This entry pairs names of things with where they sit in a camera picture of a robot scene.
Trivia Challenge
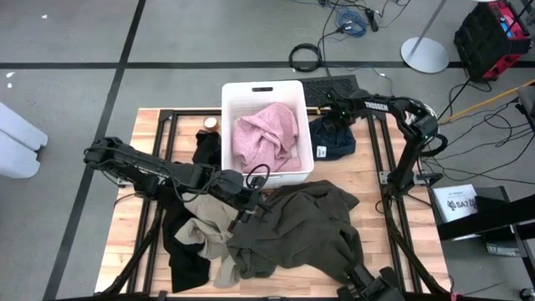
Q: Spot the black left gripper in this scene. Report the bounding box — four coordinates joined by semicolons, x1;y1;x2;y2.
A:
208;168;272;234

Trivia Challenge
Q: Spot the navy blue garment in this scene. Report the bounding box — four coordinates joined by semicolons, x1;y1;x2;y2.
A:
308;115;357;162

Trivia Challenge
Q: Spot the beige garment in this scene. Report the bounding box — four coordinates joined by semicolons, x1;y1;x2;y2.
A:
174;194;243;289

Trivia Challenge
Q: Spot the olive green sweatshirt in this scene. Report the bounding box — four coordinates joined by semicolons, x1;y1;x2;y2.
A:
227;179;364;282

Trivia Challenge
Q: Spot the pink garment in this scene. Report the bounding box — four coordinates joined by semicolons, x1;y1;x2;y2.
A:
232;102;303;175

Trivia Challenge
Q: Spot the black garment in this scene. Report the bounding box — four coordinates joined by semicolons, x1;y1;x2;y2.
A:
161;190;212;293
191;130;222;168

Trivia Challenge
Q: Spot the white perforated laundry basket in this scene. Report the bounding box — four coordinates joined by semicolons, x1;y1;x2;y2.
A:
221;79;315;190

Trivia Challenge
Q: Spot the black perforated floor mat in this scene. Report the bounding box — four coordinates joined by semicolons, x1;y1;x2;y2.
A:
297;74;361;108

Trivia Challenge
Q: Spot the black power strip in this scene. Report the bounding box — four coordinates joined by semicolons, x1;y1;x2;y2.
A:
365;7;380;33

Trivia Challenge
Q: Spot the white round stand base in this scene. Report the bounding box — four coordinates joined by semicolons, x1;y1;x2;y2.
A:
400;0;451;74

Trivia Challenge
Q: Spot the white printed cardboard box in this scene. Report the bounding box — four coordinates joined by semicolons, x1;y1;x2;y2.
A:
432;183;480;223

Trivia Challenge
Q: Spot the black and red case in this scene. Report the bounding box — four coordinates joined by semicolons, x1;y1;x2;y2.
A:
453;0;532;83

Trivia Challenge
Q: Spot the black equipment stand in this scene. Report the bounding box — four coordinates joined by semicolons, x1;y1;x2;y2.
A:
436;186;535;256

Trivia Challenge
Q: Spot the white furniture piece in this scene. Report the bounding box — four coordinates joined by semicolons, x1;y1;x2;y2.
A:
0;101;49;180

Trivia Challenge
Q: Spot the coiled black cable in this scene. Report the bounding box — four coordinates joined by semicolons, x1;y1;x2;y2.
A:
288;43;324;73

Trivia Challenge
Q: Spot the coiled blue cable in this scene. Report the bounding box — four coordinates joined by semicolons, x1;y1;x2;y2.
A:
335;8;368;38

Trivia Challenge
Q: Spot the black cable loop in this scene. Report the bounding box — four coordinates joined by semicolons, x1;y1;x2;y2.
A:
420;132;449;158

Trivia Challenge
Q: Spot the black metal table frame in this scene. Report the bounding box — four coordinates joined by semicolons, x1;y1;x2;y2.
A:
99;108;451;296

